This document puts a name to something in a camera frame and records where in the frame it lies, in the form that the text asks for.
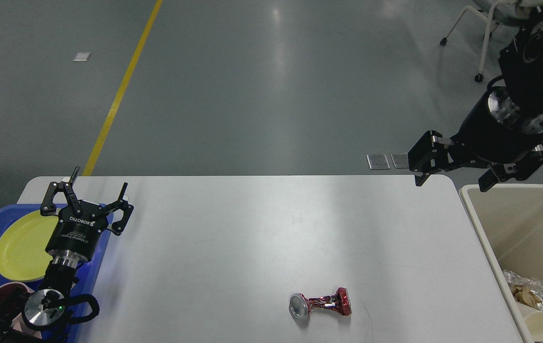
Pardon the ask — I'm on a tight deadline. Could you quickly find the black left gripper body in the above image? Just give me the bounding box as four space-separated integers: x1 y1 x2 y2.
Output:
45 202 108 262

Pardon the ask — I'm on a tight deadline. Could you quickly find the pink mug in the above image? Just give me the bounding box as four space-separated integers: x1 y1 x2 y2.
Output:
0 282 42 339

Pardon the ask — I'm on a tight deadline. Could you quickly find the white framed office chair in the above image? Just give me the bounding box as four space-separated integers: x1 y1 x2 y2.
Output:
439 0 527 83

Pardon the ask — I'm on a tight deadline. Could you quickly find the crushed red soda can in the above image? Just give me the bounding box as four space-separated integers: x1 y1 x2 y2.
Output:
288 287 353 321

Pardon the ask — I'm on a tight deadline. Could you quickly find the yellow plastic plate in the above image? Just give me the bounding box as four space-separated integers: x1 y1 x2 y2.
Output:
0 211 58 282

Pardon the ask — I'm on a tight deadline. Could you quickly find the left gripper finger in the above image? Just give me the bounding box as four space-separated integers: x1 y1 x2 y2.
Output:
93 182 134 237
40 166 81 216

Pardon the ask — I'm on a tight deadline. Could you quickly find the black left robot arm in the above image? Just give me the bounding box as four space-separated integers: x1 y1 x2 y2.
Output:
0 167 134 343

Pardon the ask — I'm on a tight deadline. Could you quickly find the metal floor plate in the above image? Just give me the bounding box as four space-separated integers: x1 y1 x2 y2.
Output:
390 153 410 169
366 153 390 170

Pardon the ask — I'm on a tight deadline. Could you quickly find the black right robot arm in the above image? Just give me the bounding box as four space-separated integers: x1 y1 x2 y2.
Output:
407 6 543 192

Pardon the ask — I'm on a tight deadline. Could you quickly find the white paper cup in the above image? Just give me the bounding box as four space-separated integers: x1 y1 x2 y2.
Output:
516 302 543 342

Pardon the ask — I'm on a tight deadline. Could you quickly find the left metal floor plate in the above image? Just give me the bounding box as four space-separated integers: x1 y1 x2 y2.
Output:
366 153 390 170

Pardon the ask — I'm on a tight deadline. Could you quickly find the white floor marker tag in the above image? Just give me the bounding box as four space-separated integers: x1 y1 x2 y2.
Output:
72 52 91 62

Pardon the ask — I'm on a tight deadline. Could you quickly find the right metal floor plate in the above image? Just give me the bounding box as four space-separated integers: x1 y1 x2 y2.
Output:
390 153 410 169

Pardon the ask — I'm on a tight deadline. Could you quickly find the brown paper ball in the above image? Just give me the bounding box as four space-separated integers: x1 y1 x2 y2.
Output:
510 284 542 310

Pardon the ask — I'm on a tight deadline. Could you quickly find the beige plastic bin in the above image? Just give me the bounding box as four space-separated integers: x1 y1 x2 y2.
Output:
459 184 543 343

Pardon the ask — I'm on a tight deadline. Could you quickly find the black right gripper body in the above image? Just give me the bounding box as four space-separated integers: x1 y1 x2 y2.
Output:
450 87 543 167

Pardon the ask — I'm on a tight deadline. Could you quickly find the aluminium foil tray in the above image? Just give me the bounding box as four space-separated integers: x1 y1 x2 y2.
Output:
502 269 543 311

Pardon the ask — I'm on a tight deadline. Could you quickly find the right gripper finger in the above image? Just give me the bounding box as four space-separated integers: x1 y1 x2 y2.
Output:
407 130 454 187
478 143 543 192

